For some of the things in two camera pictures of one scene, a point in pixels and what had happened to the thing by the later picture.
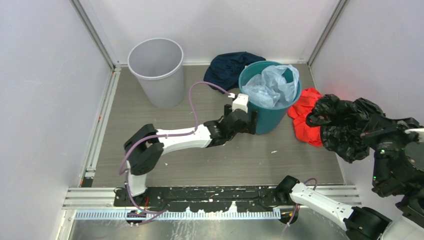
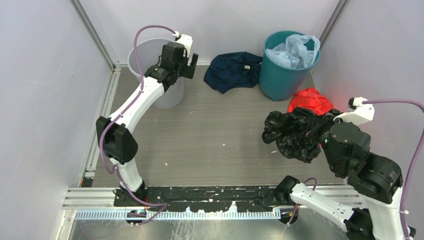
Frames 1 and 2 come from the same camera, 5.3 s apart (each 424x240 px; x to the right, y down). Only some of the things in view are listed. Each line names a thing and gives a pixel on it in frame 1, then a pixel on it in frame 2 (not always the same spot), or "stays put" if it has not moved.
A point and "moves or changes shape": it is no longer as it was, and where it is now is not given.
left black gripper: [249, 127] to [190, 68]
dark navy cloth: [225, 69] stays put
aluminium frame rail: [86, 196] stays put
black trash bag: [343, 122] moves or changes shape
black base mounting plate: [223, 198] stays put
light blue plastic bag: [269, 87] to [298, 51]
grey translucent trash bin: [157, 63] stays put
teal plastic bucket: [269, 120] to [277, 81]
